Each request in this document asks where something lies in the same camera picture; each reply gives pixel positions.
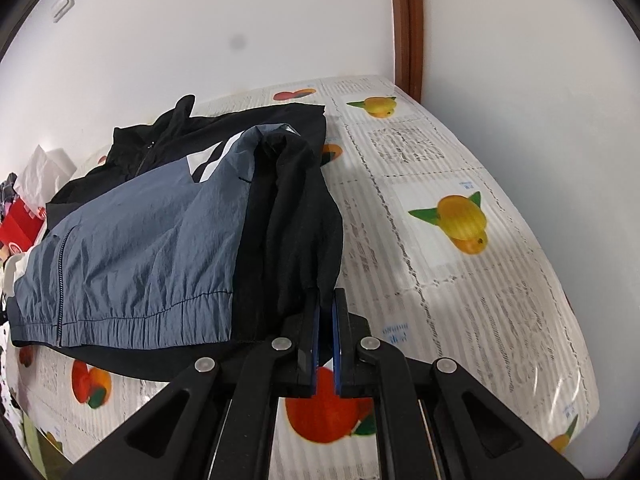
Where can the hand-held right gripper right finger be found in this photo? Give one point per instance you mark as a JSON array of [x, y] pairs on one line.
[[337, 340]]

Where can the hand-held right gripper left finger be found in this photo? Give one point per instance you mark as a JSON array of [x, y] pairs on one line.
[[315, 340]]

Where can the black white blue jacket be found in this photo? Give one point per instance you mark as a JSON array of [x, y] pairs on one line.
[[150, 235]]

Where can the fruit print tablecloth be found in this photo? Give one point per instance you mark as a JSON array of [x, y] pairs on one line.
[[450, 310]]

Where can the red paper bag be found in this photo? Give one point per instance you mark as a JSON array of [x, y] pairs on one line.
[[20, 225]]

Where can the white plastic bag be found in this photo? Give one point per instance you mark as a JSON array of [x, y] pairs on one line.
[[47, 170]]

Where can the plaid cloth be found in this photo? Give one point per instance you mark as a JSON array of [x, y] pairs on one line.
[[7, 195]]

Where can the brown wooden door frame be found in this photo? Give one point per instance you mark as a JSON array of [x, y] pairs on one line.
[[407, 25]]

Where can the white light switch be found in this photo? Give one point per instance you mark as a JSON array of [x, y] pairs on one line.
[[63, 4]]

